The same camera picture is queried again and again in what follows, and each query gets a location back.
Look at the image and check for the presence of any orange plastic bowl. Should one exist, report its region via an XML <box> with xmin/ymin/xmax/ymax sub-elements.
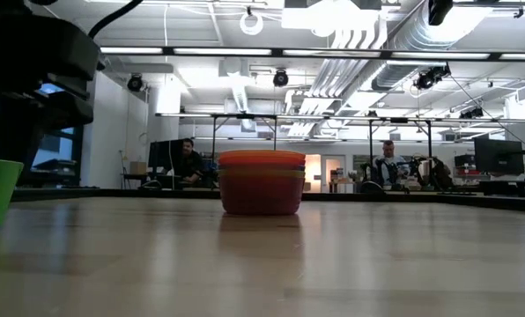
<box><xmin>218</xmin><ymin>149</ymin><xmax>307</xmax><ymax>160</ymax></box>

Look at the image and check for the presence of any yellow plastic bowl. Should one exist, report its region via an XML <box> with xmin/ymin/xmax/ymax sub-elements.
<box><xmin>218</xmin><ymin>169</ymin><xmax>307</xmax><ymax>179</ymax></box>

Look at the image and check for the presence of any purple plastic bowl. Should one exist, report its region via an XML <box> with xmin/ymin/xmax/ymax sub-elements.
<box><xmin>219</xmin><ymin>175</ymin><xmax>306</xmax><ymax>217</ymax></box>

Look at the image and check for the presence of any person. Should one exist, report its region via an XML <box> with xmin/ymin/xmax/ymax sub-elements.
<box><xmin>175</xmin><ymin>137</ymin><xmax>205</xmax><ymax>184</ymax></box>
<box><xmin>373</xmin><ymin>139</ymin><xmax>407</xmax><ymax>187</ymax></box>

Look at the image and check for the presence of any black round ceiling fixture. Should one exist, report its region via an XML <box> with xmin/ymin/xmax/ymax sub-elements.
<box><xmin>272</xmin><ymin>69</ymin><xmax>290</xmax><ymax>88</ymax></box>
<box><xmin>126</xmin><ymin>73</ymin><xmax>145</xmax><ymax>93</ymax></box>

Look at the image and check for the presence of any long ceiling light bar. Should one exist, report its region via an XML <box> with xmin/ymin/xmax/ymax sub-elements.
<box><xmin>99</xmin><ymin>45</ymin><xmax>525</xmax><ymax>63</ymax></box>

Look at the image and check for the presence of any black background robot rig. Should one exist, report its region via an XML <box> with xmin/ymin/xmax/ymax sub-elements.
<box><xmin>359</xmin><ymin>155</ymin><xmax>454</xmax><ymax>194</ymax></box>

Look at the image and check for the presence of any large black computer monitor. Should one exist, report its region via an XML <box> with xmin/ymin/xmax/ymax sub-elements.
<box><xmin>473</xmin><ymin>137</ymin><xmax>525</xmax><ymax>175</ymax></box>

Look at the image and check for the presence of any black metal workstation frame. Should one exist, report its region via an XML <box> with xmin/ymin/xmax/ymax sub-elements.
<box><xmin>155</xmin><ymin>112</ymin><xmax>435</xmax><ymax>190</ymax></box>

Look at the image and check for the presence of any white ring ceiling light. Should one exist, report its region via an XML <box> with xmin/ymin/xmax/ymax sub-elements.
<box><xmin>239</xmin><ymin>10</ymin><xmax>265</xmax><ymax>37</ymax></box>

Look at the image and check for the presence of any silver ventilation duct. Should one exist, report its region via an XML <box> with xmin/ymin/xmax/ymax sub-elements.
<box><xmin>308</xmin><ymin>0</ymin><xmax>495</xmax><ymax>100</ymax></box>

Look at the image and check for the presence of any black ceiling camera rig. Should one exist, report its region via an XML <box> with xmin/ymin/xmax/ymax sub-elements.
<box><xmin>413</xmin><ymin>63</ymin><xmax>452</xmax><ymax>92</ymax></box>

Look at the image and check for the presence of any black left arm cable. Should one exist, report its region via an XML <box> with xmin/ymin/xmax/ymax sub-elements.
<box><xmin>87</xmin><ymin>0</ymin><xmax>145</xmax><ymax>40</ymax></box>

